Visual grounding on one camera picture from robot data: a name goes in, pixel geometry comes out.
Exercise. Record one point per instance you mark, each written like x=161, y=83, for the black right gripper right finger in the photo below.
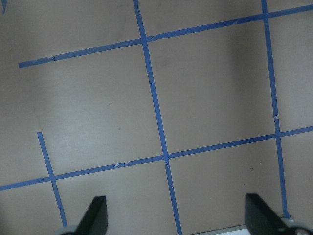
x=260, y=219

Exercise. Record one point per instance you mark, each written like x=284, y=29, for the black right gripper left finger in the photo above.
x=95, y=220

